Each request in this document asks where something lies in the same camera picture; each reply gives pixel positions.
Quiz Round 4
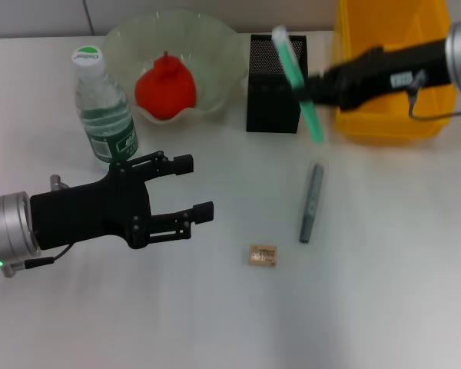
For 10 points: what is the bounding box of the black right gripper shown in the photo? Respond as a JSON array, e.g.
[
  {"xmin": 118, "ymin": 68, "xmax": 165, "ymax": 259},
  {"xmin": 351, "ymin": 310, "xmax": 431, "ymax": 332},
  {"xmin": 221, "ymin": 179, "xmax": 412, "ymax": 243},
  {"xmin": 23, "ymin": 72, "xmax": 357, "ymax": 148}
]
[{"xmin": 305, "ymin": 38, "xmax": 453, "ymax": 112}]

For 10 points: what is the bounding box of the yellow plastic storage bin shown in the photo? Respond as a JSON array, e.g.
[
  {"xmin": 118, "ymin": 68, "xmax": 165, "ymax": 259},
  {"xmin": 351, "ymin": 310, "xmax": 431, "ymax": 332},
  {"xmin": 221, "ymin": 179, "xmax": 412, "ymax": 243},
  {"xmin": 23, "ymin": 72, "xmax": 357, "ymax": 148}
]
[{"xmin": 332, "ymin": 0, "xmax": 459, "ymax": 144}]

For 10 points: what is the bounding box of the black mesh pen holder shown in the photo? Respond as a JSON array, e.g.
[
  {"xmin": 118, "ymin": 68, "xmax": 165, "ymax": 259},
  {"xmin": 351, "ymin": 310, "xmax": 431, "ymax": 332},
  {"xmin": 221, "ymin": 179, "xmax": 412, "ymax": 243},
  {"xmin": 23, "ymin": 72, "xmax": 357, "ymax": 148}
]
[{"xmin": 245, "ymin": 33, "xmax": 310, "ymax": 135}]

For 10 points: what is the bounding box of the pale green glass fruit plate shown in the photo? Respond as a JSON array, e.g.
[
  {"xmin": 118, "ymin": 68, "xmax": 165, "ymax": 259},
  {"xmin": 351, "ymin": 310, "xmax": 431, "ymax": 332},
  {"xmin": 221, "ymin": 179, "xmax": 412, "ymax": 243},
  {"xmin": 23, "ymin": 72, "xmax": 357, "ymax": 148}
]
[{"xmin": 104, "ymin": 10, "xmax": 250, "ymax": 125}]

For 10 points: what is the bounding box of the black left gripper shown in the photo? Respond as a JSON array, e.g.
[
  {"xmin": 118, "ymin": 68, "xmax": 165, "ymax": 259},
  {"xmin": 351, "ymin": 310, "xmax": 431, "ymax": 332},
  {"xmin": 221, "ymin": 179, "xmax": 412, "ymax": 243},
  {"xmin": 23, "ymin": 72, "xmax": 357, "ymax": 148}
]
[{"xmin": 29, "ymin": 151, "xmax": 215, "ymax": 250}]

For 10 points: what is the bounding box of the red-orange fruit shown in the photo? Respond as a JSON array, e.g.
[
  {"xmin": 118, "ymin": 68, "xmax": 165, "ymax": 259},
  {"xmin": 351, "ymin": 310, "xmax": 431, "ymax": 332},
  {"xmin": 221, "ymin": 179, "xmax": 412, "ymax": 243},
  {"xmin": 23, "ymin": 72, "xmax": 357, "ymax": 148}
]
[{"xmin": 134, "ymin": 50, "xmax": 198, "ymax": 120}]

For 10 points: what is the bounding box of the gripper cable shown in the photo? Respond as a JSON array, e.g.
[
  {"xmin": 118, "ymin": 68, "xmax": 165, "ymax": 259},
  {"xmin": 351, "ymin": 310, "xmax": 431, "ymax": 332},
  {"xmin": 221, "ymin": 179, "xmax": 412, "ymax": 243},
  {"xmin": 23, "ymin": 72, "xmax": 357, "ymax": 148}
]
[
  {"xmin": 2, "ymin": 244, "xmax": 74, "ymax": 278},
  {"xmin": 405, "ymin": 71, "xmax": 461, "ymax": 123}
]

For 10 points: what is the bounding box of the clear water bottle green label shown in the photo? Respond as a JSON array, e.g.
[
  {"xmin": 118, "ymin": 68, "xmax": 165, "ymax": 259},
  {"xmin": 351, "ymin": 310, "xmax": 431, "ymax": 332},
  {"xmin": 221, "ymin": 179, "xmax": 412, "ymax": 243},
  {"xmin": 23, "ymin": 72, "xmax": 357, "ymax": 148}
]
[{"xmin": 71, "ymin": 45, "xmax": 139, "ymax": 172}]

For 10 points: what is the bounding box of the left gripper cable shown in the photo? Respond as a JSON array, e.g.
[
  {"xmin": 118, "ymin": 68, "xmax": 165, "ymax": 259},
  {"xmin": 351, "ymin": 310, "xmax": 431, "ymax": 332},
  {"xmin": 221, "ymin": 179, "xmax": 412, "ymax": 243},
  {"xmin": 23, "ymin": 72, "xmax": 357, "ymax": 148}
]
[{"xmin": 2, "ymin": 244, "xmax": 74, "ymax": 278}]

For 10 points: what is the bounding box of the small beige eraser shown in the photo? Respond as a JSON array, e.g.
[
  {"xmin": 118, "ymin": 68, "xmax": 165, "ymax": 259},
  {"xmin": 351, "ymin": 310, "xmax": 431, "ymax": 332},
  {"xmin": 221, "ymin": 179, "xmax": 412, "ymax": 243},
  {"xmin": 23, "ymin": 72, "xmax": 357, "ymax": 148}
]
[{"xmin": 248, "ymin": 244, "xmax": 280, "ymax": 268}]

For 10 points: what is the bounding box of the grey pen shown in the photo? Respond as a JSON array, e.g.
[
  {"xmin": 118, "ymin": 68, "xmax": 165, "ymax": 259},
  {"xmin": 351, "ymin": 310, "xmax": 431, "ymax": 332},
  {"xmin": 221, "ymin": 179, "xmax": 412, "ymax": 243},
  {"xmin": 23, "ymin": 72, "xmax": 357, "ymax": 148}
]
[{"xmin": 298, "ymin": 159, "xmax": 326, "ymax": 244}]

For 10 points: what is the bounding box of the mint green pen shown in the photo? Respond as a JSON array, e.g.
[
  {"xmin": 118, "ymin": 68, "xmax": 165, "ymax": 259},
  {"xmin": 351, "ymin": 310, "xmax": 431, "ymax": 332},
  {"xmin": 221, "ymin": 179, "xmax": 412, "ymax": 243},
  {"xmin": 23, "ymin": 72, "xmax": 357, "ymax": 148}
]
[{"xmin": 271, "ymin": 25, "xmax": 326, "ymax": 144}]

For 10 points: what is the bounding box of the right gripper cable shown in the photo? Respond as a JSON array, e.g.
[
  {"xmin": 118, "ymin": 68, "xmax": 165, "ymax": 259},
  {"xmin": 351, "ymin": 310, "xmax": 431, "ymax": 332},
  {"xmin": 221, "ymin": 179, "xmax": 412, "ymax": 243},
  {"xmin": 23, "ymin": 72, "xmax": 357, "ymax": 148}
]
[{"xmin": 405, "ymin": 71, "xmax": 461, "ymax": 123}]

